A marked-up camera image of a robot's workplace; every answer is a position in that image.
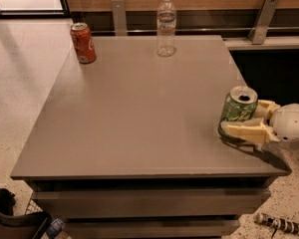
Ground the metal wall rail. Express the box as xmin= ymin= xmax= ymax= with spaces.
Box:
xmin=92 ymin=27 xmax=299 ymax=35

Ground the red coke can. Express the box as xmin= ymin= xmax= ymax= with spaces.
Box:
xmin=70 ymin=22 xmax=97 ymax=64

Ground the metal wall bracket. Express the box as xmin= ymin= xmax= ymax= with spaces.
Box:
xmin=248 ymin=0 xmax=280 ymax=45
xmin=111 ymin=0 xmax=128 ymax=36

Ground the blue round object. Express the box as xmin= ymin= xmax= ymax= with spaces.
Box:
xmin=46 ymin=218 xmax=64 ymax=239

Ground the black white striped cable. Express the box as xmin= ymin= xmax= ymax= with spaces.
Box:
xmin=253 ymin=212 xmax=299 ymax=239

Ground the clear plastic water bottle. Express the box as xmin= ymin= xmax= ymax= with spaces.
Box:
xmin=156 ymin=0 xmax=176 ymax=57

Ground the black chair part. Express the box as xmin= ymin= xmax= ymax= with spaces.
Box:
xmin=0 ymin=188 xmax=52 ymax=239

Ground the left metal wall bracket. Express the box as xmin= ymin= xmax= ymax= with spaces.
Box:
xmin=111 ymin=0 xmax=128 ymax=36

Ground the green soda can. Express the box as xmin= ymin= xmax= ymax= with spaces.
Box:
xmin=218 ymin=86 xmax=258 ymax=138

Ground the grey drawer cabinet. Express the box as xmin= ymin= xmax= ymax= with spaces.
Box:
xmin=12 ymin=36 xmax=290 ymax=239

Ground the right metal wall bracket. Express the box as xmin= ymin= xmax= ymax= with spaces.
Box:
xmin=248 ymin=0 xmax=280 ymax=45

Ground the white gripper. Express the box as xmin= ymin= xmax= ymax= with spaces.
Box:
xmin=220 ymin=100 xmax=299 ymax=150

